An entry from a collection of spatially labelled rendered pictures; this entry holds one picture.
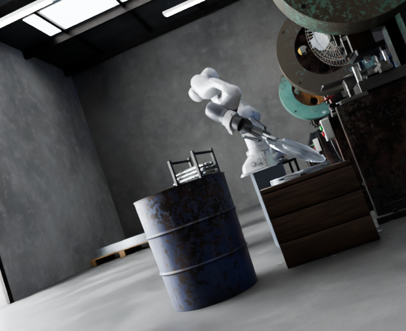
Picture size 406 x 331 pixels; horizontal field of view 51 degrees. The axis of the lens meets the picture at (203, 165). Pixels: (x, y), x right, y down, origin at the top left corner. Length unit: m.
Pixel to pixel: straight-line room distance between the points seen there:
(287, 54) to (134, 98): 6.34
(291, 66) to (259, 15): 5.84
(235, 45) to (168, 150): 2.69
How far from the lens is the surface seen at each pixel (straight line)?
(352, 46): 2.58
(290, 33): 4.05
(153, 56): 9.98
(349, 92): 2.55
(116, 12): 8.47
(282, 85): 5.69
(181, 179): 4.67
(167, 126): 9.59
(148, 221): 1.77
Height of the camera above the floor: 0.38
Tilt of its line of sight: 5 degrees up
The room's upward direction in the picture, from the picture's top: 20 degrees counter-clockwise
